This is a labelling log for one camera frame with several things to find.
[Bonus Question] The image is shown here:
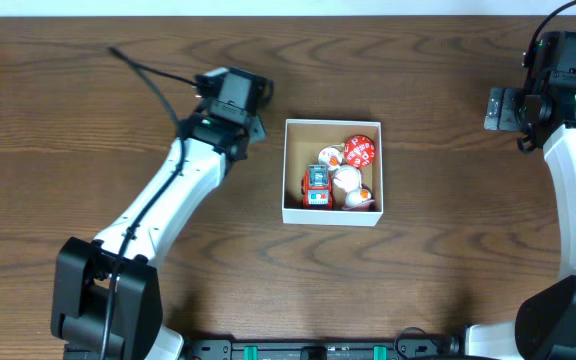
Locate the red toy fire truck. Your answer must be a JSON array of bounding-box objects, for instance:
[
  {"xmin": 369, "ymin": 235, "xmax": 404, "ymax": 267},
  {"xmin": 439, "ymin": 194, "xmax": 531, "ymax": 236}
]
[{"xmin": 301, "ymin": 164, "xmax": 334, "ymax": 210}]

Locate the white cardboard box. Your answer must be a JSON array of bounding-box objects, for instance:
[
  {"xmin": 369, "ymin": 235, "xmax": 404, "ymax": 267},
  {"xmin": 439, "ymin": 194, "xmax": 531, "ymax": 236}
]
[{"xmin": 282, "ymin": 119, "xmax": 384, "ymax": 226}]

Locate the red ball with white letters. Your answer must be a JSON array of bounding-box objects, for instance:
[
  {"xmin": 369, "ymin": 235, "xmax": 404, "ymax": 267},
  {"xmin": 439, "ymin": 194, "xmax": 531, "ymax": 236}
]
[{"xmin": 344, "ymin": 135, "xmax": 376, "ymax": 168}]

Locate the white pink duck toy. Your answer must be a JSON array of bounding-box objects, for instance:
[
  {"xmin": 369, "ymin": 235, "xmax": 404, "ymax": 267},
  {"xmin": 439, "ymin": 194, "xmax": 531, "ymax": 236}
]
[{"xmin": 332, "ymin": 165, "xmax": 375, "ymax": 212}]

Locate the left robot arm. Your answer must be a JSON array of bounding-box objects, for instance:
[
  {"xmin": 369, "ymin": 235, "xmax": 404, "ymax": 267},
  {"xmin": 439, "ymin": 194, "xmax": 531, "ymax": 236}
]
[{"xmin": 51, "ymin": 68, "xmax": 274, "ymax": 360}]

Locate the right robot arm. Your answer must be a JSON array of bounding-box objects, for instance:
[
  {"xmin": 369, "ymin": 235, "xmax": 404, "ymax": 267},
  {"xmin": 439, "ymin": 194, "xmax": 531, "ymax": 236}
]
[{"xmin": 464, "ymin": 31, "xmax": 576, "ymax": 359}]

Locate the right black cable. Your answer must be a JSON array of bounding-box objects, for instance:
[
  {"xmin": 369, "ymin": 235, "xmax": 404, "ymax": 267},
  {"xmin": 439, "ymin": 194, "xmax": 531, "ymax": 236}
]
[{"xmin": 525, "ymin": 0, "xmax": 576, "ymax": 71}]

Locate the black cable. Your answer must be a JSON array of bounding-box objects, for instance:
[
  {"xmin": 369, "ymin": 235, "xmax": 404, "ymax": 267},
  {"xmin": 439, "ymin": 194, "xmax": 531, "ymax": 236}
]
[
  {"xmin": 525, "ymin": 0, "xmax": 576, "ymax": 71},
  {"xmin": 98, "ymin": 46, "xmax": 204, "ymax": 360}
]

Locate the left black cable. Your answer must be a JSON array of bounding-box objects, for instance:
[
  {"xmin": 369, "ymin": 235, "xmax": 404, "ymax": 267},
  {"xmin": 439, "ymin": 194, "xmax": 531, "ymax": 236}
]
[{"xmin": 98, "ymin": 46, "xmax": 204, "ymax": 360}]

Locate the black mounting rail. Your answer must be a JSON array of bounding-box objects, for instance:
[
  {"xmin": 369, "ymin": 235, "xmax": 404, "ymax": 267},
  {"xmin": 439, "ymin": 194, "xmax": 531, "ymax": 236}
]
[{"xmin": 62, "ymin": 337, "xmax": 464, "ymax": 360}]

